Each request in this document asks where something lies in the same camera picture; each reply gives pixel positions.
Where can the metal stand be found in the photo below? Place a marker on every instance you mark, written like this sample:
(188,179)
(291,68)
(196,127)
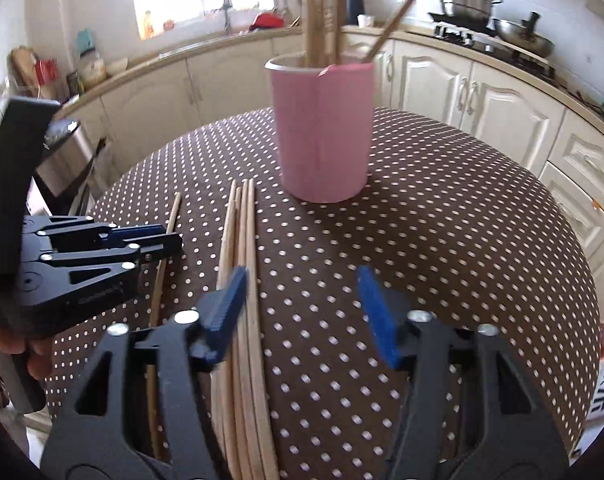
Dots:
(82,200)

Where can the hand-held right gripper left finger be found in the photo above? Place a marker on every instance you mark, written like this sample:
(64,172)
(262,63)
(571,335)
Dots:
(229,305)

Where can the teal box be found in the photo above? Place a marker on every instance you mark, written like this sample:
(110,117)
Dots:
(85,40)

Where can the black kettle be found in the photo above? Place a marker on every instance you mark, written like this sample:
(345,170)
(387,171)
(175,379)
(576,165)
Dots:
(356,10)

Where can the large glass jar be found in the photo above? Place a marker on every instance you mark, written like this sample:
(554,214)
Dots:
(93,71)

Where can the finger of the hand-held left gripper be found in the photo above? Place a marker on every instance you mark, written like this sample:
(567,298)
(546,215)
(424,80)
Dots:
(132,232)
(157,247)

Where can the steel steamer pot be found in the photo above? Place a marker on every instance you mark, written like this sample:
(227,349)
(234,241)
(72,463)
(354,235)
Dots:
(464,0)

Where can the black gas stove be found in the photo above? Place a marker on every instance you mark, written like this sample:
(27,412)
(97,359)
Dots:
(481,42)

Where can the pink cup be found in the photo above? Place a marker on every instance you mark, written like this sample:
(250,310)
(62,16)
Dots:
(322,135)

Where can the orange bottle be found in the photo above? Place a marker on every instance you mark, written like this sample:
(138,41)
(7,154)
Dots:
(148,25)

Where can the metal sink faucet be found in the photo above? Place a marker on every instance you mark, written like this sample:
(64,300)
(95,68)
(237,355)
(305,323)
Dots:
(227,15)

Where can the steel wok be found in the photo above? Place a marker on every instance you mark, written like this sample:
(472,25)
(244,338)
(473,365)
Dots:
(524,40)

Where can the small dark jar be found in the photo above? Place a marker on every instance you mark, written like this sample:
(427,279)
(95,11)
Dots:
(72,84)

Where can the red colander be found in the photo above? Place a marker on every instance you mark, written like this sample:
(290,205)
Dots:
(267,21)

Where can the red kitchen utensil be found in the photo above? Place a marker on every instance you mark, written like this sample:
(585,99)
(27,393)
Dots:
(46,71)

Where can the single light wooden chopstick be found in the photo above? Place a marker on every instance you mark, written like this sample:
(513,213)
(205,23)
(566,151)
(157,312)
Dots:
(174,212)

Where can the person's left hand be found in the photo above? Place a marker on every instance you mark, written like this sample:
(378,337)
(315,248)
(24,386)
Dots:
(37,355)

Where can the small windowsill jar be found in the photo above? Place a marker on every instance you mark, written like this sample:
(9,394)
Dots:
(168,25)

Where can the wooden cutting board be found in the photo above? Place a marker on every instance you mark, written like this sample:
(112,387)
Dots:
(23,67)

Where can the small white mug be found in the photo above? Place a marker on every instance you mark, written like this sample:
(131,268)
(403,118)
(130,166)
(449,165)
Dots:
(364,21)

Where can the white bowl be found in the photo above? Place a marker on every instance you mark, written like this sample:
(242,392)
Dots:
(117,66)

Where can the brown polka dot tablecloth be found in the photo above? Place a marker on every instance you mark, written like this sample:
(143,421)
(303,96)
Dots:
(431,210)

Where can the silver rice cooker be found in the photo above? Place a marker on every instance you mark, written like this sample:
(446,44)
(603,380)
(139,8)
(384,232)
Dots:
(67,160)

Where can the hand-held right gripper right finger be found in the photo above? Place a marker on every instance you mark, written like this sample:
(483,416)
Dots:
(376,310)

